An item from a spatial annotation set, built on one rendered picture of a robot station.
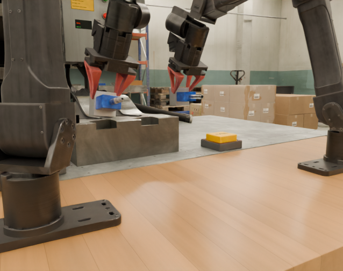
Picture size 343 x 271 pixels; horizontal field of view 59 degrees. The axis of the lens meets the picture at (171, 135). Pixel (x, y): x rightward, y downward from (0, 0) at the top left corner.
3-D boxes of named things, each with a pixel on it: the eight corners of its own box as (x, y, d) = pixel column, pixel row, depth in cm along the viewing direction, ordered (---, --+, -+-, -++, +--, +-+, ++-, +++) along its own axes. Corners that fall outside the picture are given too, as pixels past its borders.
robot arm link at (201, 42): (176, 42, 84) (183, 16, 81) (189, 41, 88) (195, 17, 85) (194, 51, 81) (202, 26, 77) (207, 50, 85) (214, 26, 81)
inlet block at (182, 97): (208, 106, 85) (208, 86, 84) (194, 107, 83) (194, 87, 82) (182, 104, 96) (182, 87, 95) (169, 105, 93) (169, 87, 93)
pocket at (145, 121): (159, 133, 73) (159, 118, 73) (140, 135, 71) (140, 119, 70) (150, 130, 77) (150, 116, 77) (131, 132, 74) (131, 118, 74)
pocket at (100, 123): (118, 137, 68) (118, 121, 67) (95, 140, 65) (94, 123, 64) (111, 134, 72) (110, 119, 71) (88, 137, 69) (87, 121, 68)
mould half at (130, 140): (179, 151, 77) (178, 98, 75) (77, 166, 64) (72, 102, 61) (108, 127, 119) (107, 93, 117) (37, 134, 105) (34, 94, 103)
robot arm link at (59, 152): (14, 115, 39) (-23, 120, 33) (75, 116, 37) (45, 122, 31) (19, 162, 40) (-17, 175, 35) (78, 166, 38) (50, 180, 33)
